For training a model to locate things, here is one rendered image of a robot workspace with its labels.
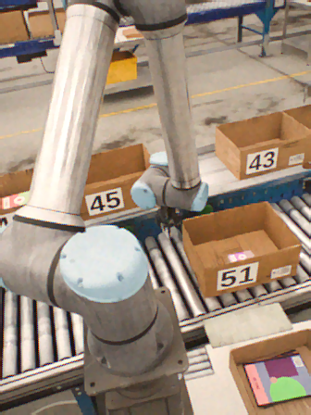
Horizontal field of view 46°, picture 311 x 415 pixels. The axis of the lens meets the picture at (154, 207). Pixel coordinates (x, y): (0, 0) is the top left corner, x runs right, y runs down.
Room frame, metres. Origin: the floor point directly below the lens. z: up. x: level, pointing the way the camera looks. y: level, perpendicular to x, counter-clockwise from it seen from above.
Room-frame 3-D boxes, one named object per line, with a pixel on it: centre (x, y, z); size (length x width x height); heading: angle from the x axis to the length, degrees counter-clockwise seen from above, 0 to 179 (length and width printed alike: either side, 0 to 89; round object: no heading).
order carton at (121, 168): (1.49, 0.18, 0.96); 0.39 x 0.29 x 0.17; 103
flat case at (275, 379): (0.55, -0.32, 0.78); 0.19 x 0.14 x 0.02; 94
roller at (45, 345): (0.96, 0.50, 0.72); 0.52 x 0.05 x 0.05; 13
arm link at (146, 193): (0.97, 0.00, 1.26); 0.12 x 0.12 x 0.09; 60
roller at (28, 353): (0.94, 0.56, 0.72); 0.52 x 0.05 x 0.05; 13
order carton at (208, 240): (1.08, -0.32, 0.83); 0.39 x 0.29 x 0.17; 99
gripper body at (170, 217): (1.07, -0.05, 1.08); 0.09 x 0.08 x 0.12; 14
